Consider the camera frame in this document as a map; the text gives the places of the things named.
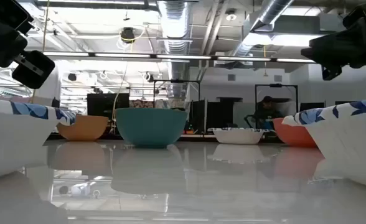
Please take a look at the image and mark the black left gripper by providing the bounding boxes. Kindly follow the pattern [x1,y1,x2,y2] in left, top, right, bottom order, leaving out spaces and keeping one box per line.
[0,18,56,90]

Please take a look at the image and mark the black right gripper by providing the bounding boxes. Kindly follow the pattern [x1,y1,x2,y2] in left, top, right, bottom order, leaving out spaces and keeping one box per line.
[301,17,366,81]

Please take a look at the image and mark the blue patterned paper bowl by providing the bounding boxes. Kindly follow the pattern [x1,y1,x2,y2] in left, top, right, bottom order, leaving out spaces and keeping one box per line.
[207,127,266,145]
[281,98,366,191]
[0,98,77,182]

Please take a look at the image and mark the tan orange plastic bowl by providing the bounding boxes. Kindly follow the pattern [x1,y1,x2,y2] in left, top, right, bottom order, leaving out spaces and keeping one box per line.
[56,114,109,141]

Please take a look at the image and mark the red orange plastic bowl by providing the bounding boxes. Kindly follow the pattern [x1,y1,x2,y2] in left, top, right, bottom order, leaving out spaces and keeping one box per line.
[271,117,317,148]

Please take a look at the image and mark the teal plastic bowl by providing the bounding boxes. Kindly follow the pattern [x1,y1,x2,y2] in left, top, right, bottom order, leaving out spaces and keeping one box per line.
[115,107,189,149]

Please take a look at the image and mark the white column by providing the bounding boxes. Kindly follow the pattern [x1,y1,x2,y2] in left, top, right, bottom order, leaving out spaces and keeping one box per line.
[33,63,62,107]

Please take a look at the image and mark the person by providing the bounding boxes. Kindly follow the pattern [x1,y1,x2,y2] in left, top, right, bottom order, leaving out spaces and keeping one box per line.
[244,95,285,130]

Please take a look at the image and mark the black cabinet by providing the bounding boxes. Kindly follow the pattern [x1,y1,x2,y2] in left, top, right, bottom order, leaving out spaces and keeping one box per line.
[87,92,130,121]

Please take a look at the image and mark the round black ceiling device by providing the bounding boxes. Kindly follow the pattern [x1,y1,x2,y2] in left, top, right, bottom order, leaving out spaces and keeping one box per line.
[120,27,136,44]

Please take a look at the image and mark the black partition panels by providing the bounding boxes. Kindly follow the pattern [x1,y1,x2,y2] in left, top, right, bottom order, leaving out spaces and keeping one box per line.
[189,96,243,134]

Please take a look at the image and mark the black frame stand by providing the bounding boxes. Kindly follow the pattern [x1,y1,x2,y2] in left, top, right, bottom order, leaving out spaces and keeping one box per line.
[152,79,202,108]
[254,83,299,113]

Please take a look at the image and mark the ceiling light rail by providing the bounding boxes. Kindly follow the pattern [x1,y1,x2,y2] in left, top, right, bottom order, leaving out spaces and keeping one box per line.
[42,51,316,64]

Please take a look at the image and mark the silver ribbed ventilation duct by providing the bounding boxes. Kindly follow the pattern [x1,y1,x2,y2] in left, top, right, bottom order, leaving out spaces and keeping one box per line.
[156,0,192,99]

